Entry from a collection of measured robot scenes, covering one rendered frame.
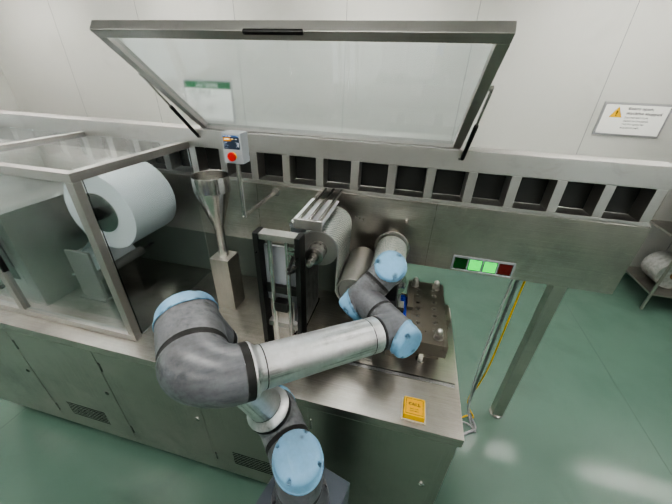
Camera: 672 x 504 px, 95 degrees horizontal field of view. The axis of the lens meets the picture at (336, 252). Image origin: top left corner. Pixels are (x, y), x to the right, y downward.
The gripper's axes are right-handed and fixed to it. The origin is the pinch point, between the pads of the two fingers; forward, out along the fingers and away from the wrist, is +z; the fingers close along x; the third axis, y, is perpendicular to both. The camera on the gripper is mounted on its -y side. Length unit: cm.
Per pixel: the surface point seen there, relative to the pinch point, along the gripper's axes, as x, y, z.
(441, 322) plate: -22.4, -9.0, 25.3
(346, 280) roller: 15.7, -0.2, 5.4
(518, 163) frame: -39, 52, 5
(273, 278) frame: 39.1, -4.6, -6.2
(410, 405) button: -12.9, -38.0, 7.2
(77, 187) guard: 98, 11, -32
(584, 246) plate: -71, 29, 23
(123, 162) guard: 98, 26, -20
